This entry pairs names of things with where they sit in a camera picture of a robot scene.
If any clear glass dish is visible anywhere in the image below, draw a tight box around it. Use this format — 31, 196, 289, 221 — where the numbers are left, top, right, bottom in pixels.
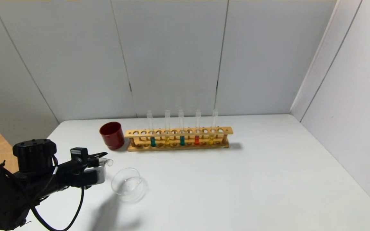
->
111, 168, 149, 203

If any blue pigment test tube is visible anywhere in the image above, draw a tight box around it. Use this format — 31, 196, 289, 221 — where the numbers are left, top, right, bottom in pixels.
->
178, 109, 185, 146
147, 111, 156, 147

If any dark red cup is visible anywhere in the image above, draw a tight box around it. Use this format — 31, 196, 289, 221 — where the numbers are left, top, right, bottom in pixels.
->
99, 122, 125, 150

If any yellow pigment test tube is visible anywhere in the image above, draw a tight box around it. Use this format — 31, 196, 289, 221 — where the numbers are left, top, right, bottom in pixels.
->
208, 109, 219, 145
164, 110, 171, 146

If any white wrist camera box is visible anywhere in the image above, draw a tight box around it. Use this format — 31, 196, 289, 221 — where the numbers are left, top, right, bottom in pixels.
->
84, 165, 106, 185

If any wooden test tube rack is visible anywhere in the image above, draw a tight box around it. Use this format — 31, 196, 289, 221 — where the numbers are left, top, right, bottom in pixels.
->
125, 127, 233, 152

